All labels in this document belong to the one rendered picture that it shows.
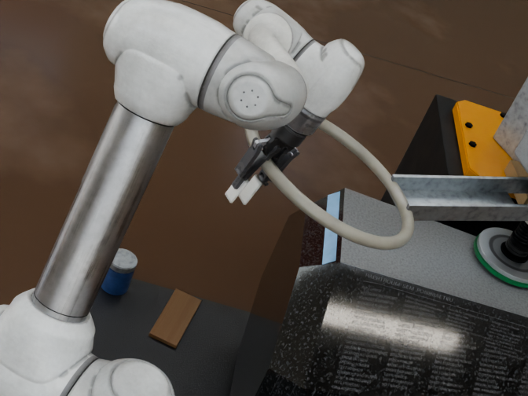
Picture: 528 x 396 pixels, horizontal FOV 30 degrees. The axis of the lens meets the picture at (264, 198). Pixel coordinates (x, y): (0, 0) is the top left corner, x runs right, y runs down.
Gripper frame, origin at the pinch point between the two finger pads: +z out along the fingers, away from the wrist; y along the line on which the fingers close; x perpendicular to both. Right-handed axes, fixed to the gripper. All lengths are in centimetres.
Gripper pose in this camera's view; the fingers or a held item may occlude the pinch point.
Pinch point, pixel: (243, 188)
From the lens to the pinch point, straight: 220.2
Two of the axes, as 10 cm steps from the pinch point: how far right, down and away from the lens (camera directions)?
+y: 6.9, 1.0, 7.1
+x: -4.5, -7.1, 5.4
